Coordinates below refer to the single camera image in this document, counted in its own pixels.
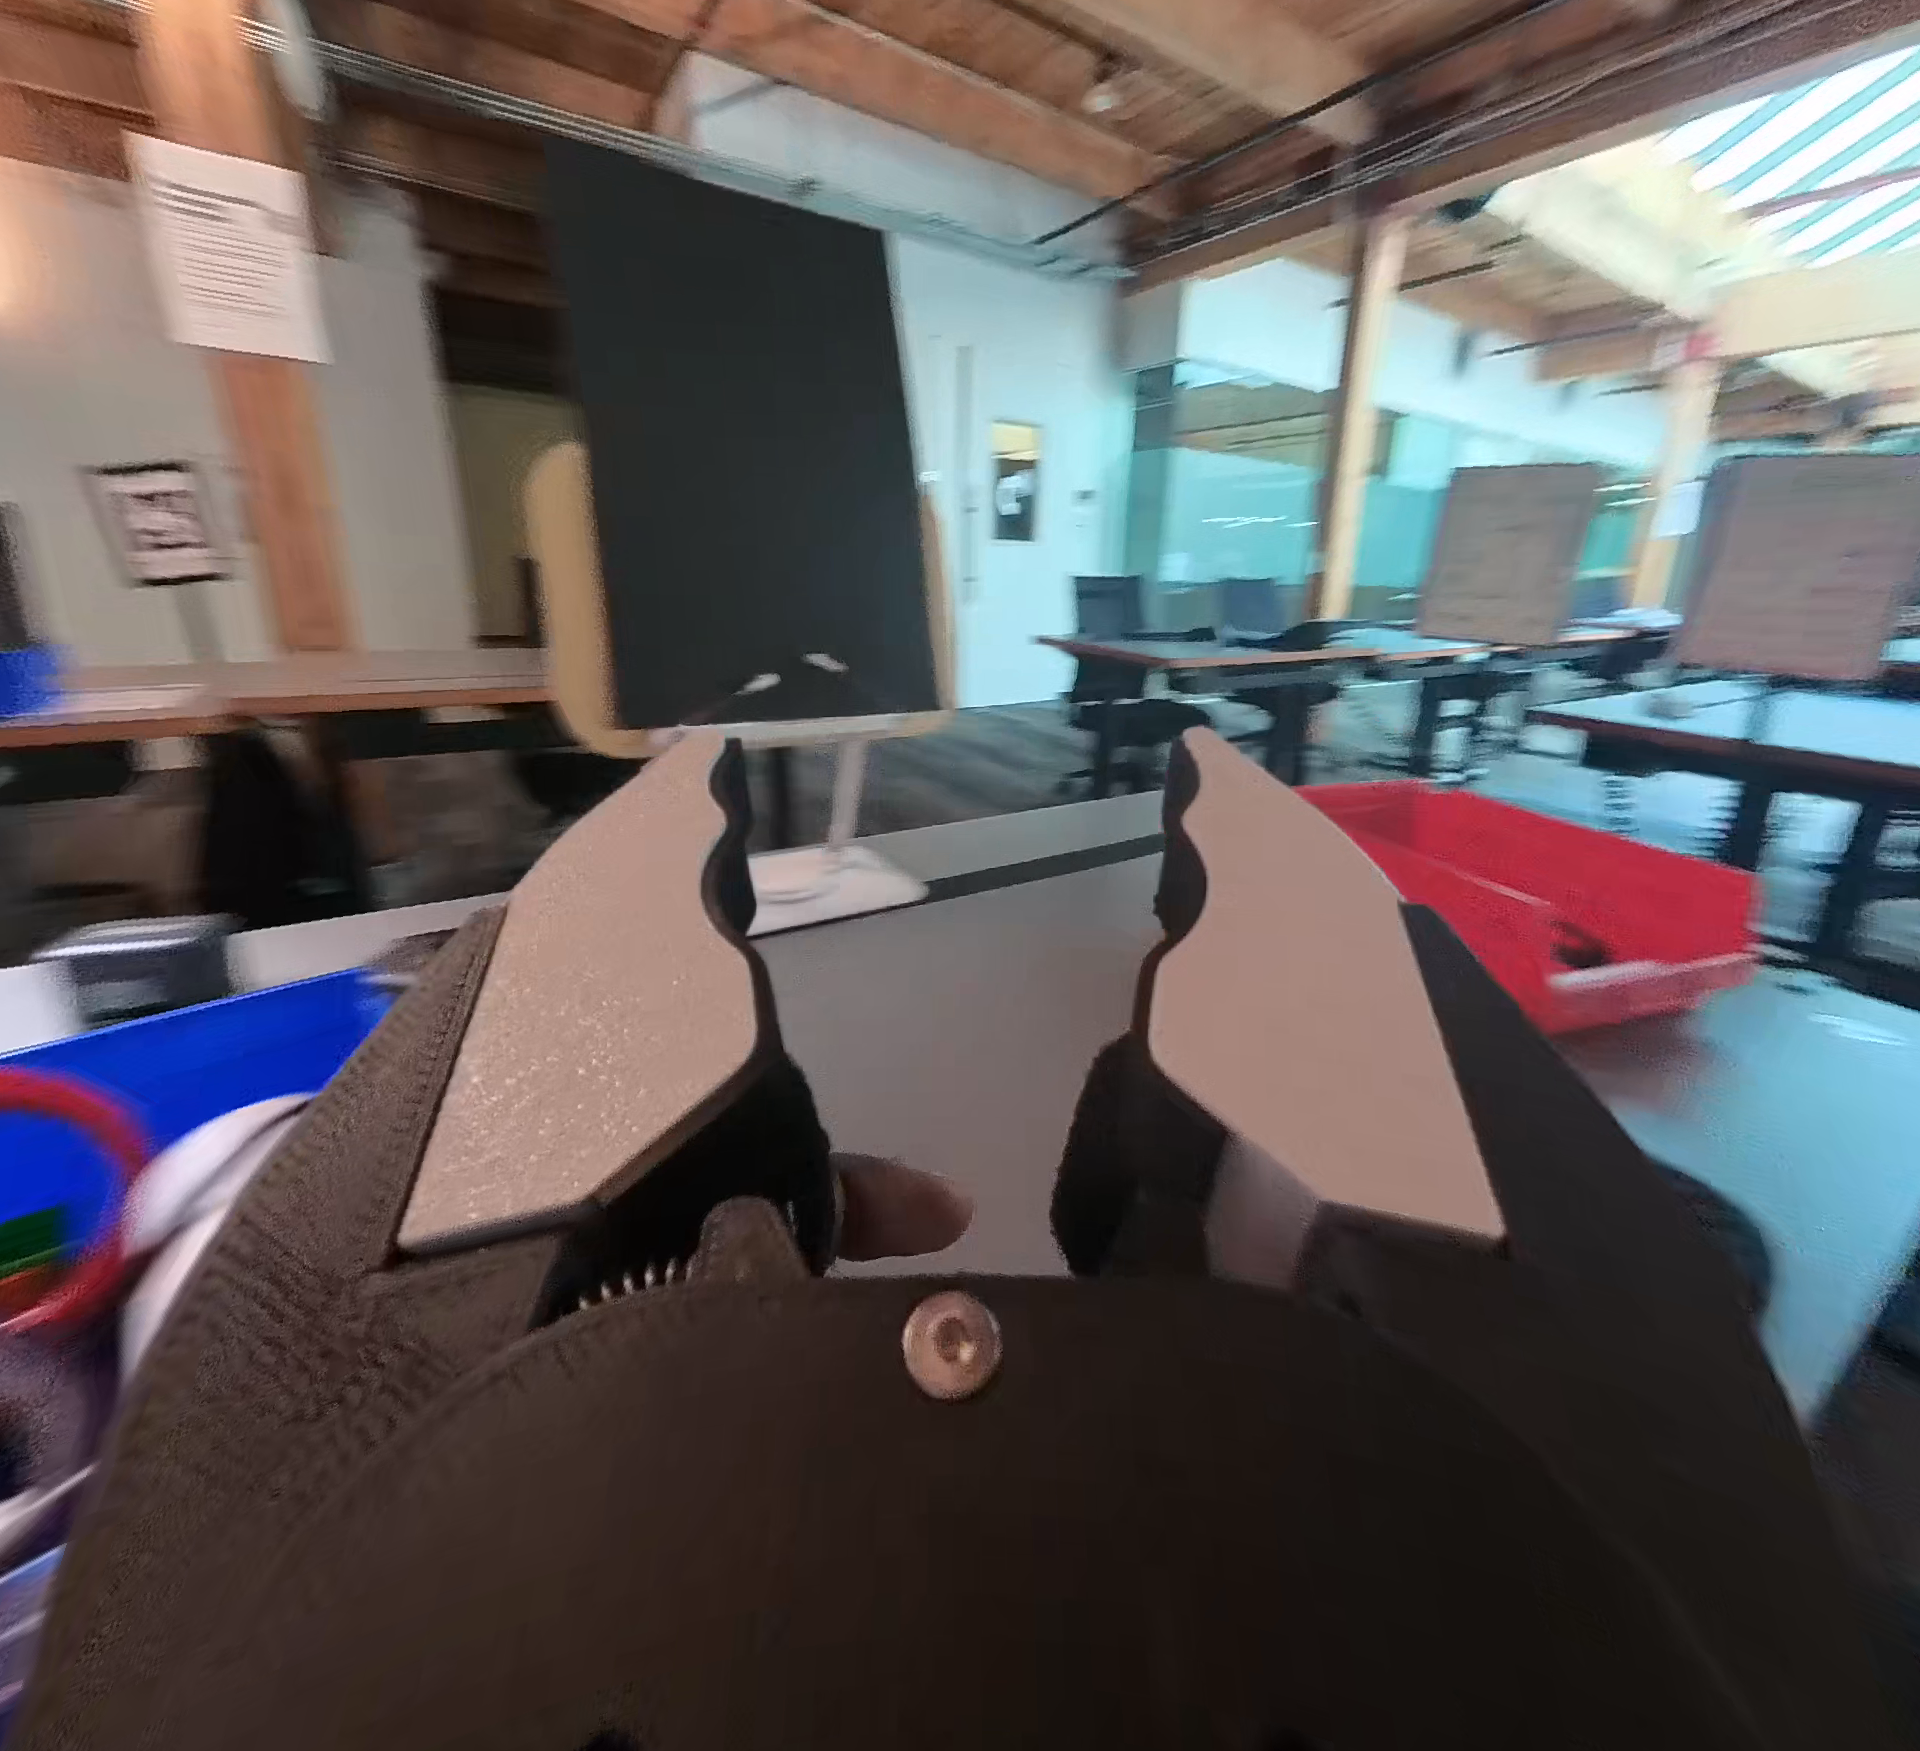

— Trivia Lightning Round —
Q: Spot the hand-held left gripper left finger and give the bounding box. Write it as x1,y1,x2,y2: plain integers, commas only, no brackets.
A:
394,734,785,1259

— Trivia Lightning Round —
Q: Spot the wood-top office desk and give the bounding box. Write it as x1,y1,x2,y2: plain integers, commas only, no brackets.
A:
1039,624,1670,797

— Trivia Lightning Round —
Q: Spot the long wooden table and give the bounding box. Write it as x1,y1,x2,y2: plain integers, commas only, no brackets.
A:
0,648,561,750

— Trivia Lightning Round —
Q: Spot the framed wall sign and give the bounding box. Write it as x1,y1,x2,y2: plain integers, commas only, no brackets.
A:
80,460,239,586

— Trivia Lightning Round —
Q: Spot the wooden post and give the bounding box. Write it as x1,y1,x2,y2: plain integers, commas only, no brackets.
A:
1317,211,1413,632
94,0,356,655

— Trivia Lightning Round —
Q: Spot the person's left hand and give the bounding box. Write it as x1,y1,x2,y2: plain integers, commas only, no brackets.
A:
836,1159,975,1261

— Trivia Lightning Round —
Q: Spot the white round object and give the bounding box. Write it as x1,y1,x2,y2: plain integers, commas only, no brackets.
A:
123,1096,315,1356

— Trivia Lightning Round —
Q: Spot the red plastic bin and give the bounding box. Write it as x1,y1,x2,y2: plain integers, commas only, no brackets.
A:
1296,779,1766,1039

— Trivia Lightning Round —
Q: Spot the dark-top office desk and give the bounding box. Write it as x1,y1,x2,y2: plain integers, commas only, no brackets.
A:
1527,684,1920,946

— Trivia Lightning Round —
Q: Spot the grey panel on stand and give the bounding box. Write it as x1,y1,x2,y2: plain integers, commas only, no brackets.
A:
1416,463,1608,649
1670,452,1920,687

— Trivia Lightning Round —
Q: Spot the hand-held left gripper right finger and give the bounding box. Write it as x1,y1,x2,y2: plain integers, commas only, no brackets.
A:
1139,726,1508,1281

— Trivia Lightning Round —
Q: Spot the white paper notice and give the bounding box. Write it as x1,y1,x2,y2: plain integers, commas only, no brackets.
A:
126,129,332,367

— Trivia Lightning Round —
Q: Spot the blue plastic bin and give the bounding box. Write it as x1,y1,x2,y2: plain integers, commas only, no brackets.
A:
0,962,409,1191

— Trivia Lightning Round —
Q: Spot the black office chair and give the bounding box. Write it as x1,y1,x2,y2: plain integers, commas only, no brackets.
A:
1059,574,1190,797

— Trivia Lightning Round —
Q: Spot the red ring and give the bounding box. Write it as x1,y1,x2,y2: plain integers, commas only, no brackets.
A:
0,1066,156,1335

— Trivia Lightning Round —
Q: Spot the black panel on white stand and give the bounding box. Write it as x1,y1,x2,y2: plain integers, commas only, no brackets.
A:
524,138,963,943

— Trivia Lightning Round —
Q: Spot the grey box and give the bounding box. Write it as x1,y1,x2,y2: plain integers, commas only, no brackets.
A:
56,918,229,1030

